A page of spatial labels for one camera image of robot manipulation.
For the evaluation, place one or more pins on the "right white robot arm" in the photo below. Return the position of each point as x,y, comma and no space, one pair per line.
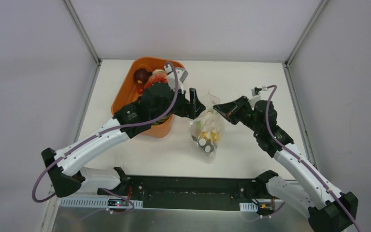
325,206

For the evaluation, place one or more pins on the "clear zip top bag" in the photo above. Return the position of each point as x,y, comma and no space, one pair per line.
209,101

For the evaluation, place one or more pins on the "toy watermelon slice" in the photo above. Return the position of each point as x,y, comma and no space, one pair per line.
158,77

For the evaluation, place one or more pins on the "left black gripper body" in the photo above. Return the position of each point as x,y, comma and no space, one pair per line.
185,104

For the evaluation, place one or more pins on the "orange plastic bin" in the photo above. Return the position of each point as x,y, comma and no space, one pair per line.
128,92

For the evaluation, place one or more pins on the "white toy cauliflower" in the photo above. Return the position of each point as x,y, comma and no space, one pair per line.
212,121

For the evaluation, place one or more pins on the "yellow toy corn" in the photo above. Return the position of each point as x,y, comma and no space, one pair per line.
211,136

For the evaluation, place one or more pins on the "grey toy fish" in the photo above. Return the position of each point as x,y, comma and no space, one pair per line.
207,147

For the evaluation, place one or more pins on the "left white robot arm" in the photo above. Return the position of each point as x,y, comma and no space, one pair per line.
66,167

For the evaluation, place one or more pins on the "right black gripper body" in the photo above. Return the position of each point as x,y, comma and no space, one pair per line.
243,108

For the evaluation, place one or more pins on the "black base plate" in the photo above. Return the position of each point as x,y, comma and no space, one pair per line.
195,193

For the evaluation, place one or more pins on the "dark red toy apple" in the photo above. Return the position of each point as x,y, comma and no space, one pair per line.
141,76

